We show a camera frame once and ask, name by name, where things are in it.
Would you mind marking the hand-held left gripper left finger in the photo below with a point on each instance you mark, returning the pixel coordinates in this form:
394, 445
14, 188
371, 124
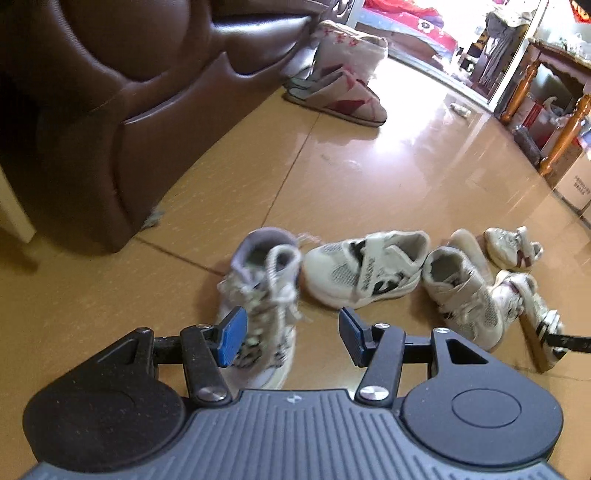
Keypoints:
233, 334

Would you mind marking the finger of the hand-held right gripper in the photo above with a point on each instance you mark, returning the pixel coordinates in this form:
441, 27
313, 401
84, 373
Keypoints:
575, 344

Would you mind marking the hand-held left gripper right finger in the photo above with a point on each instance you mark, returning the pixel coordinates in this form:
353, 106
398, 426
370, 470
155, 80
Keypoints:
353, 334

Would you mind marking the white velcro shoe black stripes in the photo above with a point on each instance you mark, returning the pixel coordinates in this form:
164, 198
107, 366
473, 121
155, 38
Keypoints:
351, 277

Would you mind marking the white lace-up shoe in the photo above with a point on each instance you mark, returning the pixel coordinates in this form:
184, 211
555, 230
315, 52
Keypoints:
272, 286

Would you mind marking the white shoe dark red stripes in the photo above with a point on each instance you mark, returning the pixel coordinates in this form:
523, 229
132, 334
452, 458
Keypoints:
512, 251
521, 290

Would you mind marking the white mesh velcro shoe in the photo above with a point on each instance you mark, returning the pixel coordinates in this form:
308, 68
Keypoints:
471, 251
461, 295

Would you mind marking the cardboard box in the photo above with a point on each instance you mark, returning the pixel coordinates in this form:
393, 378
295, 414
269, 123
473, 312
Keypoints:
577, 184

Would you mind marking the wooden table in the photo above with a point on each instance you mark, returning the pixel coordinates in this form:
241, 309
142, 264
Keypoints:
561, 138

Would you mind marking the dark brown bag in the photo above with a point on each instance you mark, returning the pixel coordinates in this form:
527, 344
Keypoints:
526, 143

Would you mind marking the red box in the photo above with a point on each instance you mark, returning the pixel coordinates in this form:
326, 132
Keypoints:
531, 113

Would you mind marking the brown leather sofa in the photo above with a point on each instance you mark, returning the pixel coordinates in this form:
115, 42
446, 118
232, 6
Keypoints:
138, 115

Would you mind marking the small white object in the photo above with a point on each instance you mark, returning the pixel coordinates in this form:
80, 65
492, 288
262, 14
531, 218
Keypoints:
461, 110

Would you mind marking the green slipper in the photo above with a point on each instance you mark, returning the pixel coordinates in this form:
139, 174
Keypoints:
300, 84

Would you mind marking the grey hanging clothes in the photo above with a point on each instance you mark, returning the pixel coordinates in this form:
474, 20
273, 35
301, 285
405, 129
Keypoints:
496, 46

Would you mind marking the red flowered bedding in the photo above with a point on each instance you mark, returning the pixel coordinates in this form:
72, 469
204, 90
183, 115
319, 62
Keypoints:
429, 27

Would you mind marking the sliding door frame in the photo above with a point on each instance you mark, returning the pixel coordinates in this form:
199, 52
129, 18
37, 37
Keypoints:
438, 78

